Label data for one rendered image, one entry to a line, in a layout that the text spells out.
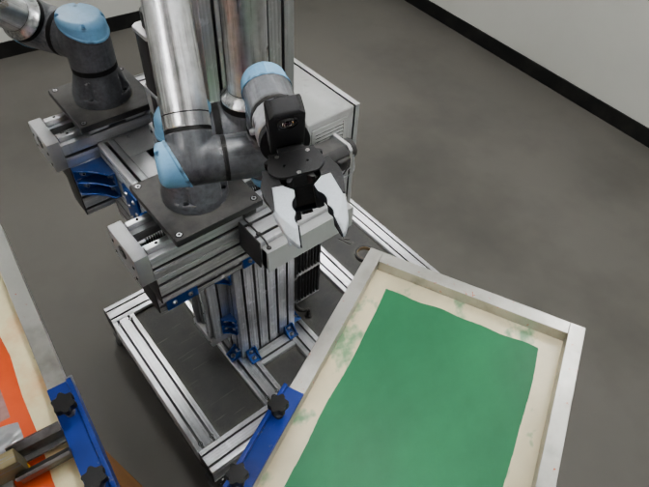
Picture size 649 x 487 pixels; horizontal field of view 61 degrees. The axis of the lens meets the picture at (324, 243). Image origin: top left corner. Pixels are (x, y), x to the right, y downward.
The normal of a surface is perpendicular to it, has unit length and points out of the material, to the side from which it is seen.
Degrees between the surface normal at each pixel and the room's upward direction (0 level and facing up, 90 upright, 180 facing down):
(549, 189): 0
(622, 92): 90
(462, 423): 0
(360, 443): 0
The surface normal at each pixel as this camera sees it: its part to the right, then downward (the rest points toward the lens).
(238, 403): 0.04, -0.68
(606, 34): -0.83, 0.40
